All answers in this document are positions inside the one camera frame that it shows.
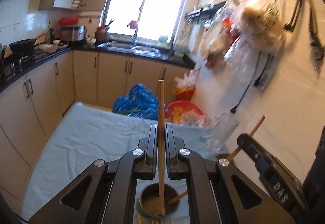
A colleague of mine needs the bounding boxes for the dark utensil holder cup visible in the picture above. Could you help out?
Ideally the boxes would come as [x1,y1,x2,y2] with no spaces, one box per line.
[136,183,180,219]

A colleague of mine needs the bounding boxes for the clear glass mug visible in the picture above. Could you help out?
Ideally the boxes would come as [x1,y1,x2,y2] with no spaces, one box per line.
[205,113,239,151]

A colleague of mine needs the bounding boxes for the grey-blue table cloth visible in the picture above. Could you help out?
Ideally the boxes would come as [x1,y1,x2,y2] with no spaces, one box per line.
[20,102,229,224]

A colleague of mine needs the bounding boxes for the red plastic basin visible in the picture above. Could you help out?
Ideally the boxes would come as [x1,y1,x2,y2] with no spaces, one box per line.
[165,100,207,127]

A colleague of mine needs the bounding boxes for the blue plastic bag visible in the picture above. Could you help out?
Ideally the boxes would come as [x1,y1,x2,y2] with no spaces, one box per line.
[112,84,158,121]

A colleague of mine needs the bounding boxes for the red basket with bags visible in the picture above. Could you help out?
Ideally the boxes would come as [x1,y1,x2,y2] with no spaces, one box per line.
[172,69,199,101]

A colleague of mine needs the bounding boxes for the black hanging tongs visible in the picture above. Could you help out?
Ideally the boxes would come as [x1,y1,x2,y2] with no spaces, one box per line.
[283,0,325,72]

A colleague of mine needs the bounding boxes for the dark red utensil pot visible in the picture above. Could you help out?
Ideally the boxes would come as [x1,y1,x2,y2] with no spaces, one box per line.
[95,19,114,44]

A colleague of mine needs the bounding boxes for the silver rice cooker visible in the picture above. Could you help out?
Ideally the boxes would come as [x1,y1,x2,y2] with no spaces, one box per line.
[60,25,87,42]

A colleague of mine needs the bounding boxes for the black wok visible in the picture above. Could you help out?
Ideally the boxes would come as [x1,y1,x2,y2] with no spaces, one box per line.
[9,32,46,54]

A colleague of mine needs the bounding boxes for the steel sink faucet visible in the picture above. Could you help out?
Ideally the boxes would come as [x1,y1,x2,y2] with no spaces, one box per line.
[127,20,138,45]

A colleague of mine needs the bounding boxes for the large hanging plastic bag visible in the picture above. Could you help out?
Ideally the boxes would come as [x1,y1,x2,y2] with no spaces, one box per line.
[229,0,285,54]

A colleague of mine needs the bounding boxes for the red colander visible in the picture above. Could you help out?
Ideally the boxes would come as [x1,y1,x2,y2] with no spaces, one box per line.
[58,15,80,26]

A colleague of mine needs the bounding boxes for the black power cable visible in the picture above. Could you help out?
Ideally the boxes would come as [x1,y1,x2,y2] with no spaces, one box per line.
[230,49,262,114]

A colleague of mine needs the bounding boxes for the black wall shelf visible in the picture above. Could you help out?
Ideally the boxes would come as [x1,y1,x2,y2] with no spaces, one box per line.
[184,1,226,19]

